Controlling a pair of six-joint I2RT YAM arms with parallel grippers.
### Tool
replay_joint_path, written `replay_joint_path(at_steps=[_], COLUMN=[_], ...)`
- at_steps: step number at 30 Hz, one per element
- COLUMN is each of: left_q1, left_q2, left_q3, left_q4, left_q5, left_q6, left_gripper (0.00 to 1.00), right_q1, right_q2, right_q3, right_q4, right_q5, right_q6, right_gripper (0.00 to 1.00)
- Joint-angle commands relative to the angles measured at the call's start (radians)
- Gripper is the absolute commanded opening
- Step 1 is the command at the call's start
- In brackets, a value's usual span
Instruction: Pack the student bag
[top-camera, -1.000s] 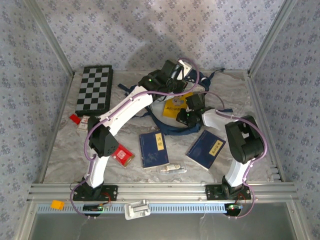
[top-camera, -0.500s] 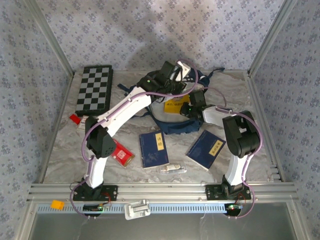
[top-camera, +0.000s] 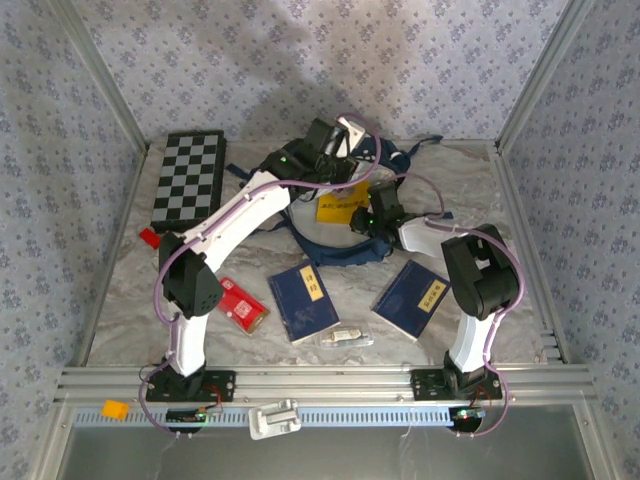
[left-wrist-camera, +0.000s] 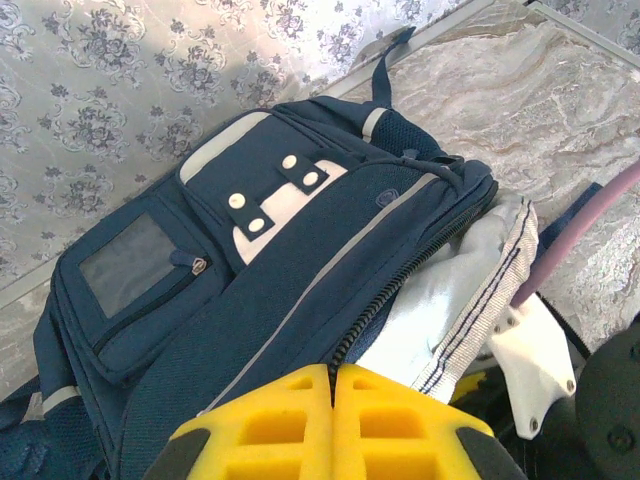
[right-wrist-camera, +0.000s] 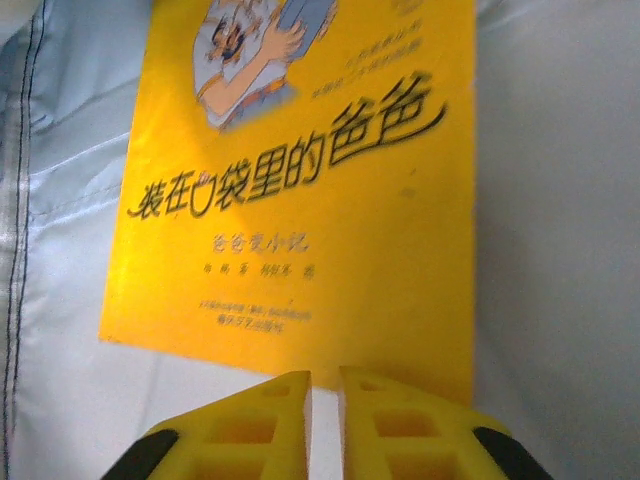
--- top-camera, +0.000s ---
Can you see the yellow cartoon cover book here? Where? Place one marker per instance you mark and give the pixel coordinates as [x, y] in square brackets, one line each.
[340, 205]

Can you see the navy blue student backpack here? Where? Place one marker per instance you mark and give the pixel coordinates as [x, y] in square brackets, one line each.
[320, 235]

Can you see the blue book with yellow label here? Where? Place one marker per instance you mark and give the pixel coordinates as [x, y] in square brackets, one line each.
[412, 300]
[302, 305]

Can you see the clear plastic bag with items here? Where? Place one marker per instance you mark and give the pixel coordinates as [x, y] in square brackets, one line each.
[347, 337]

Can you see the red gold box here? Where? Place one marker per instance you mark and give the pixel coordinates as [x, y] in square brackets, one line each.
[245, 307]

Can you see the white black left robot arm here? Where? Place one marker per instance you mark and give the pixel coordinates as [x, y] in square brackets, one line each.
[235, 220]

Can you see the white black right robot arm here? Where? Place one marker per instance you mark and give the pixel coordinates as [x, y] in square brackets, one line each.
[480, 280]

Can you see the folding black grey chessboard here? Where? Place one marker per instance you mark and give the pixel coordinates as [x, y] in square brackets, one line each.
[187, 180]

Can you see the small red block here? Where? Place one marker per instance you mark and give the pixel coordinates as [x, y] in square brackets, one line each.
[150, 238]

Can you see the orange plastic block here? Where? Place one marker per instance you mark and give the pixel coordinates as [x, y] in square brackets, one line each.
[115, 409]

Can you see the aluminium side rail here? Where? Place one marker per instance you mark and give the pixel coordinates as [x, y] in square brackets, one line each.
[515, 200]
[107, 280]

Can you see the aluminium mounting rail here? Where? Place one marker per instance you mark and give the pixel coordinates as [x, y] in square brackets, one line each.
[320, 382]

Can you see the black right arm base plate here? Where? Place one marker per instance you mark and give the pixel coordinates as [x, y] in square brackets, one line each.
[427, 385]

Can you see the aluminium frame post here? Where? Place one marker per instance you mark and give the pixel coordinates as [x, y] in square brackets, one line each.
[540, 75]
[102, 75]

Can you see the white plastic bracket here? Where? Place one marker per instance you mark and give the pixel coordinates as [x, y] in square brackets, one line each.
[275, 419]

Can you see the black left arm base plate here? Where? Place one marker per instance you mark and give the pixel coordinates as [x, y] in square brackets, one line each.
[220, 387]

